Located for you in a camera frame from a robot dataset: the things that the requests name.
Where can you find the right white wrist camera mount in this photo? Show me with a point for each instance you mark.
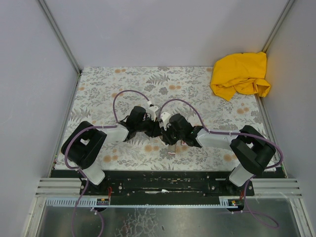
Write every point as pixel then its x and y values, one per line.
pixel 164 120

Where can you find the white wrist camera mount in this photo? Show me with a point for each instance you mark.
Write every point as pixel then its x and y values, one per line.
pixel 153 111
pixel 164 120

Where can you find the yellow cloth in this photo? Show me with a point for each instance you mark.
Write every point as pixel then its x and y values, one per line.
pixel 242 73

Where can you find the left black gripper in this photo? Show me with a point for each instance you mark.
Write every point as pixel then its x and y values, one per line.
pixel 153 131

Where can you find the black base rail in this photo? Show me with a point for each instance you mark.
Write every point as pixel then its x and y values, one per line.
pixel 158 187

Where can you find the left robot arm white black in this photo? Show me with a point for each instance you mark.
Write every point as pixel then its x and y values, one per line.
pixel 85 143

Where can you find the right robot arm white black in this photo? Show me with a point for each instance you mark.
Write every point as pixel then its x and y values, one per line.
pixel 252 150

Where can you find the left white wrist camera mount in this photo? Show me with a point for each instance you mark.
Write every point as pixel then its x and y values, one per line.
pixel 153 111

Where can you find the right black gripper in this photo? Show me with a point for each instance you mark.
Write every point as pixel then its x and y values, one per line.
pixel 168 138

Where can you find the floral patterned mat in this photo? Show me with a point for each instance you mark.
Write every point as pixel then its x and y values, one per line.
pixel 105 95

